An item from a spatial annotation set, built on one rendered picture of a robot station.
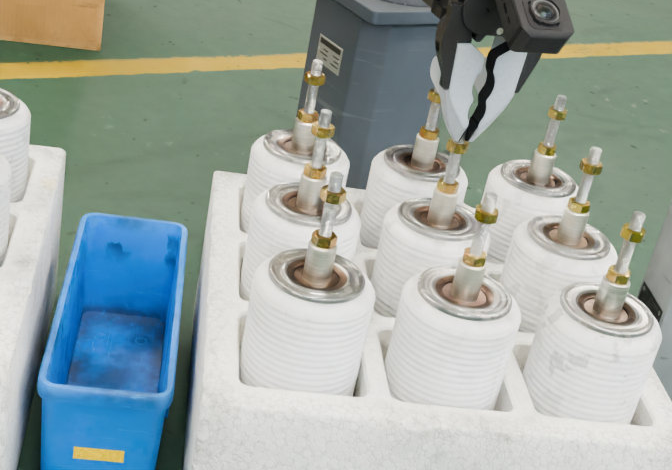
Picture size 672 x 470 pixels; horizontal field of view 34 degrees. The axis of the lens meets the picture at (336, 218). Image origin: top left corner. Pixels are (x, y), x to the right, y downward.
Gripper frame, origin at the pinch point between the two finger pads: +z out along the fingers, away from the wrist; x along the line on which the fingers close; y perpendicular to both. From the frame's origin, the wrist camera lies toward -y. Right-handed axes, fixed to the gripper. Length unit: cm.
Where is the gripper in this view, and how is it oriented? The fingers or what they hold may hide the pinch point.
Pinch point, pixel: (469, 130)
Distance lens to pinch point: 93.7
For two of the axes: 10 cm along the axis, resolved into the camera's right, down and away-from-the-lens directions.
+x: -9.4, -0.1, -3.5
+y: -3.0, -4.9, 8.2
